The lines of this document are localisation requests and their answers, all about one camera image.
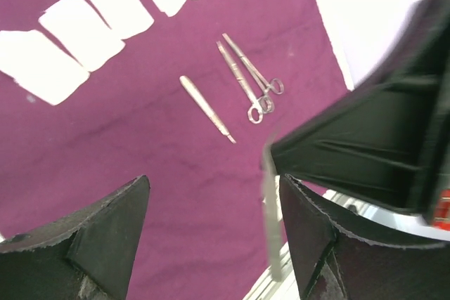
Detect steel scalpel handle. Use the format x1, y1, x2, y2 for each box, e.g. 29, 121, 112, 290
179, 75, 236, 144

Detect steel hemostat forceps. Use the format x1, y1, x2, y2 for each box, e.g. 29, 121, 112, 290
222, 33, 285, 95

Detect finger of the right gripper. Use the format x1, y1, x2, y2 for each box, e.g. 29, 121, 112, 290
271, 0, 449, 223

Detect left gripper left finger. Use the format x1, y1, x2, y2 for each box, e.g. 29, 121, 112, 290
1, 176, 150, 299

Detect steel surgical scissors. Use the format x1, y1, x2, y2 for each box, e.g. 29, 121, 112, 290
216, 41, 264, 124

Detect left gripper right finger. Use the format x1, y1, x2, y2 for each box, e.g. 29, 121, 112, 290
280, 175, 449, 299

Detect purple surgical cloth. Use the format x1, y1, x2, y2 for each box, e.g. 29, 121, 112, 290
1, 0, 346, 299

